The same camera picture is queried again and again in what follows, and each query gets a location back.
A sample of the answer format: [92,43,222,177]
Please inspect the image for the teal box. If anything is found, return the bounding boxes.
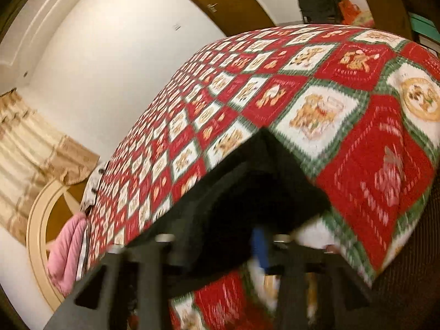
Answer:
[409,12,440,42]

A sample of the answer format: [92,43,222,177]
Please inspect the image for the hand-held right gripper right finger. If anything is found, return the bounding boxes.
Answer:
[252,229,379,330]

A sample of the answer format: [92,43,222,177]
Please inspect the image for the pink cloth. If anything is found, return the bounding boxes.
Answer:
[46,213,88,296]

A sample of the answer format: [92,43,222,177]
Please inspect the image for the white patterned pillow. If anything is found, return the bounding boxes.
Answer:
[81,161,111,214]

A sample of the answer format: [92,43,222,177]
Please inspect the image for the cream wooden headboard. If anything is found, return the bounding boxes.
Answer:
[26,179,90,313]

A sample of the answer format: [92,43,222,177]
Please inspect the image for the red printed blanket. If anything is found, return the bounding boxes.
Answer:
[77,24,440,330]

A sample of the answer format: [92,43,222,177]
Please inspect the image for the black pants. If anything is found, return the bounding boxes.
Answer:
[125,127,332,299]

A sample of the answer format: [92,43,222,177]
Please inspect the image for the beige patterned curtain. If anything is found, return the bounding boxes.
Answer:
[0,89,100,244]

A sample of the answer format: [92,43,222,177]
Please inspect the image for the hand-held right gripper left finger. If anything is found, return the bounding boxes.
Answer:
[45,234,180,330]

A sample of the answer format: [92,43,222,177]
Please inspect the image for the red cloth bundle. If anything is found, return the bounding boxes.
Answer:
[339,0,361,24]

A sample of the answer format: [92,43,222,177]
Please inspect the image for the brown wooden door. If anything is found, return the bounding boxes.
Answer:
[161,0,276,37]

